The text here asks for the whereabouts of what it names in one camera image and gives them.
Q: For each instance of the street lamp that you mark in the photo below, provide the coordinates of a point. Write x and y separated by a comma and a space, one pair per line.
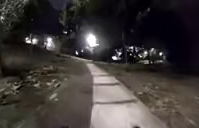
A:
91, 40

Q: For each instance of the pale concrete slab path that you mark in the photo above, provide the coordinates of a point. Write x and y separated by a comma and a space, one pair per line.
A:
113, 100

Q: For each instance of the row of dark trees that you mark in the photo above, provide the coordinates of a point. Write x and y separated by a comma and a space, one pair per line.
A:
127, 26

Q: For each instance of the lit building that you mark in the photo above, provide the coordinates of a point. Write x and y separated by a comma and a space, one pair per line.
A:
42, 42

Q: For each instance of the tree with pale branches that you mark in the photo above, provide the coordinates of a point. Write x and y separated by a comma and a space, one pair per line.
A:
2, 30

